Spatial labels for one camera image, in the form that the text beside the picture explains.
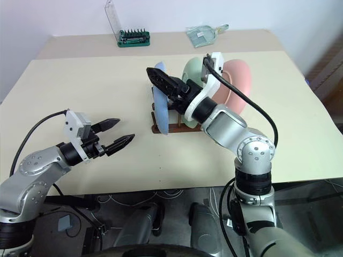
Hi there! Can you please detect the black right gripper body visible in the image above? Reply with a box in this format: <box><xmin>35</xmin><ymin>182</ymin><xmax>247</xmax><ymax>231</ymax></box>
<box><xmin>168</xmin><ymin>77</ymin><xmax>204</xmax><ymax>115</ymax></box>

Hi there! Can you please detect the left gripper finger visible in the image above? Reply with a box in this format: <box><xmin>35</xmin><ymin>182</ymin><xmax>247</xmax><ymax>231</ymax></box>
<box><xmin>92</xmin><ymin>118</ymin><xmax>121</xmax><ymax>134</ymax></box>
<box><xmin>102</xmin><ymin>134</ymin><xmax>136</xmax><ymax>157</ymax></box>

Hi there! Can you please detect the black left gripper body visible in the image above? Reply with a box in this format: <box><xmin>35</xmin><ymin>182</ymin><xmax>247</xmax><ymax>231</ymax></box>
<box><xmin>80</xmin><ymin>127</ymin><xmax>111</xmax><ymax>161</ymax></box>

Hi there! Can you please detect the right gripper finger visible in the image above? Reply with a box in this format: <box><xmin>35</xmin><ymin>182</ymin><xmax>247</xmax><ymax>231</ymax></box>
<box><xmin>146</xmin><ymin>67</ymin><xmax>176</xmax><ymax>97</ymax></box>
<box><xmin>167</xmin><ymin>96</ymin><xmax>186</xmax><ymax>110</ymax></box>

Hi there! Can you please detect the blue plate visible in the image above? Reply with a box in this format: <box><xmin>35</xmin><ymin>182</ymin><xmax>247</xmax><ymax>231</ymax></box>
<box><xmin>152</xmin><ymin>61</ymin><xmax>170</xmax><ymax>135</ymax></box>

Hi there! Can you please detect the green plate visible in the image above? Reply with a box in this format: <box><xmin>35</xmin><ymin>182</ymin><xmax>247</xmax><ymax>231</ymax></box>
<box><xmin>181</xmin><ymin>57</ymin><xmax>208</xmax><ymax>130</ymax></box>

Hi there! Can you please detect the red plate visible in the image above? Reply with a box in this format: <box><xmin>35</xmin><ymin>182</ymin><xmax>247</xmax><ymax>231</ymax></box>
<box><xmin>214</xmin><ymin>59</ymin><xmax>253</xmax><ymax>115</ymax></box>

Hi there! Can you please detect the brown wooden dish rack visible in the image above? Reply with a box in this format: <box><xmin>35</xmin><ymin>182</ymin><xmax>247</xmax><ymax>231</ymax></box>
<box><xmin>150</xmin><ymin>101</ymin><xmax>204</xmax><ymax>134</ymax></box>

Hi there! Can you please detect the green screwdriver bit set case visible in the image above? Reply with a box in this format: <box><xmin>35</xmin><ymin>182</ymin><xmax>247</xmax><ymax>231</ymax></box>
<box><xmin>103</xmin><ymin>0</ymin><xmax>151</xmax><ymax>49</ymax></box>

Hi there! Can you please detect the clear bagged green scoop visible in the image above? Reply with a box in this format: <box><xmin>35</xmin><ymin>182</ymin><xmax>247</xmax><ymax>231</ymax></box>
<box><xmin>185</xmin><ymin>24</ymin><xmax>230</xmax><ymax>49</ymax></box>

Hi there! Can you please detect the grey rounded shape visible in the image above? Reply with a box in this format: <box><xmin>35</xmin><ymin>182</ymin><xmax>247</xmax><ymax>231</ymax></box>
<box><xmin>189</xmin><ymin>202</ymin><xmax>225</xmax><ymax>257</ymax></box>
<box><xmin>116</xmin><ymin>202</ymin><xmax>165</xmax><ymax>248</ymax></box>

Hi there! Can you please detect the small grey box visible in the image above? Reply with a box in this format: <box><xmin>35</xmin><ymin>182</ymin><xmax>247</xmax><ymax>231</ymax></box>
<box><xmin>57</xmin><ymin>215</ymin><xmax>73</xmax><ymax>232</ymax></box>

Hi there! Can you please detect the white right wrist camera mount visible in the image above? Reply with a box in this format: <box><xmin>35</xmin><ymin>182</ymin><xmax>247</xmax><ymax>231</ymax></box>
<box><xmin>184</xmin><ymin>51</ymin><xmax>225</xmax><ymax>122</ymax></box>

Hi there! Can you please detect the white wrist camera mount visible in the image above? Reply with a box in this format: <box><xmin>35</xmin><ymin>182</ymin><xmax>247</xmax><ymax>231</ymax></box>
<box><xmin>63</xmin><ymin>109</ymin><xmax>93</xmax><ymax>164</ymax></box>
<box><xmin>184</xmin><ymin>51</ymin><xmax>225</xmax><ymax>122</ymax></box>

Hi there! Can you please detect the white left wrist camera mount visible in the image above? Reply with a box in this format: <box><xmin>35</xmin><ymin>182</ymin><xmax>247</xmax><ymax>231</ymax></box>
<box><xmin>63</xmin><ymin>109</ymin><xmax>93</xmax><ymax>164</ymax></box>

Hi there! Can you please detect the thin white wire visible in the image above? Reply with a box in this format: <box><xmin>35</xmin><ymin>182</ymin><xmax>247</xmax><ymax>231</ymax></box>
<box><xmin>96</xmin><ymin>188</ymin><xmax>184</xmax><ymax>206</ymax></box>

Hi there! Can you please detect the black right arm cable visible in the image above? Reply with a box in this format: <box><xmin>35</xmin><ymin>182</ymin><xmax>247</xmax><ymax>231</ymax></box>
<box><xmin>203</xmin><ymin>55</ymin><xmax>279</xmax><ymax>147</ymax></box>

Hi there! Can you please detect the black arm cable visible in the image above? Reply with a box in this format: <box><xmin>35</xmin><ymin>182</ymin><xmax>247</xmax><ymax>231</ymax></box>
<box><xmin>203</xmin><ymin>55</ymin><xmax>279</xmax><ymax>147</ymax></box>
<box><xmin>9</xmin><ymin>109</ymin><xmax>68</xmax><ymax>177</ymax></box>

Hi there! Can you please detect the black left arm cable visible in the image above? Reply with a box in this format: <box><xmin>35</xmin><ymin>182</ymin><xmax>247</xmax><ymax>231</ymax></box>
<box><xmin>9</xmin><ymin>109</ymin><xmax>68</xmax><ymax>177</ymax></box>

